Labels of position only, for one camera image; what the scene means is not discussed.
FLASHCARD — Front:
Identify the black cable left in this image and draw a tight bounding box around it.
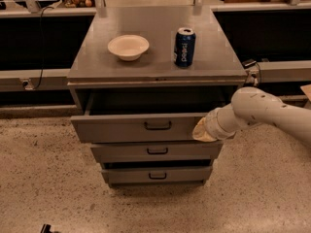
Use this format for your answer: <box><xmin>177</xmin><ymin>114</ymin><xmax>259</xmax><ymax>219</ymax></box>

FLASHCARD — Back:
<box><xmin>22</xmin><ymin>5</ymin><xmax>55</xmax><ymax>91</ymax></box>

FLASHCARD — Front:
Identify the grey drawer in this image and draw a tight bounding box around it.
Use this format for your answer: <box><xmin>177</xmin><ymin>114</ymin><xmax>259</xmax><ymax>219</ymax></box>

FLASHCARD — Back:
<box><xmin>90</xmin><ymin>141</ymin><xmax>223</xmax><ymax>163</ymax></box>
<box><xmin>71</xmin><ymin>88</ymin><xmax>225</xmax><ymax>143</ymax></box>
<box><xmin>102</xmin><ymin>166</ymin><xmax>212</xmax><ymax>185</ymax></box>

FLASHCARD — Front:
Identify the grey metal drawer cabinet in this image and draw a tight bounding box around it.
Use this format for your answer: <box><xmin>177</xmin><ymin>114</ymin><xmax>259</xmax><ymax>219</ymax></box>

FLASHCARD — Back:
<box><xmin>68</xmin><ymin>6</ymin><xmax>246</xmax><ymax>172</ymax></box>

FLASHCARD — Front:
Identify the black cables right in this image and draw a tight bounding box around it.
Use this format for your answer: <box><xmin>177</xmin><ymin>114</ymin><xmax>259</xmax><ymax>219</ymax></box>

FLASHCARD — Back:
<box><xmin>241</xmin><ymin>59</ymin><xmax>262</xmax><ymax>88</ymax></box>

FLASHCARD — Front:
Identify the grey top drawer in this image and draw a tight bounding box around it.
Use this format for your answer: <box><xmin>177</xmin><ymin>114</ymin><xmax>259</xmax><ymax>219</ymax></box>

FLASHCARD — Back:
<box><xmin>71</xmin><ymin>88</ymin><xmax>225</xmax><ymax>143</ymax></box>

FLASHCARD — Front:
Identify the grey bottom drawer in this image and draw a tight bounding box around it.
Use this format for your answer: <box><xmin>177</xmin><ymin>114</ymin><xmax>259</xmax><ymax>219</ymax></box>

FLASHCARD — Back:
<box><xmin>102</xmin><ymin>166</ymin><xmax>212</xmax><ymax>185</ymax></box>

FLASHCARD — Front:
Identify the white paper bowl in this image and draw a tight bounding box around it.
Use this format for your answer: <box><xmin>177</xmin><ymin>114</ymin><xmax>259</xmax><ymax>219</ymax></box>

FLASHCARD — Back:
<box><xmin>108</xmin><ymin>35</ymin><xmax>150</xmax><ymax>61</ymax></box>

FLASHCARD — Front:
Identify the blue pepsi can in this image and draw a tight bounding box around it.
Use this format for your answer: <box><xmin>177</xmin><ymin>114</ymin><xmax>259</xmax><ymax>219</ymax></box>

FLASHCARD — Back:
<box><xmin>174</xmin><ymin>27</ymin><xmax>196</xmax><ymax>68</ymax></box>

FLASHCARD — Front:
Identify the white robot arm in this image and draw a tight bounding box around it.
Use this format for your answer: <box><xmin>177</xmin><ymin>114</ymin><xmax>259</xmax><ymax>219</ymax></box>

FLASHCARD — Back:
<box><xmin>192</xmin><ymin>87</ymin><xmax>311</xmax><ymax>146</ymax></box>

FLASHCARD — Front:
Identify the small black floor object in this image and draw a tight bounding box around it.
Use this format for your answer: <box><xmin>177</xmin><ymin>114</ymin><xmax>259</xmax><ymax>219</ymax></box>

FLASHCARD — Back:
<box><xmin>40</xmin><ymin>224</ymin><xmax>52</xmax><ymax>233</ymax></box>

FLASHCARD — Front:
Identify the grey middle drawer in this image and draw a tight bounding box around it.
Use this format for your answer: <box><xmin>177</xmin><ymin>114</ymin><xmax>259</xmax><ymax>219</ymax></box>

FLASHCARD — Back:
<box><xmin>90</xmin><ymin>141</ymin><xmax>223</xmax><ymax>163</ymax></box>

